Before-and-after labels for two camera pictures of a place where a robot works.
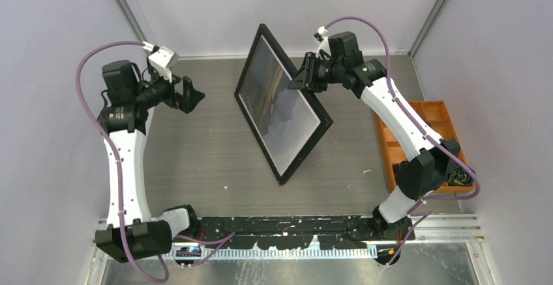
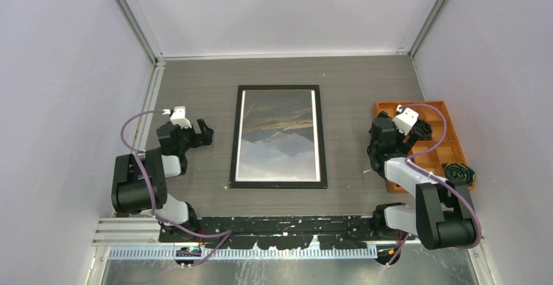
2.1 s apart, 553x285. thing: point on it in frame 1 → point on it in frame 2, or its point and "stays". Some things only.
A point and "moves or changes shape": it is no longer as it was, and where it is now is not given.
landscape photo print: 282,116 moves or changes shape
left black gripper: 188,100 → 204,138
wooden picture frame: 321,128 → 234,184
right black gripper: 302,81 → 405,147
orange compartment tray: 433,117 stays
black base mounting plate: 293,233 stays
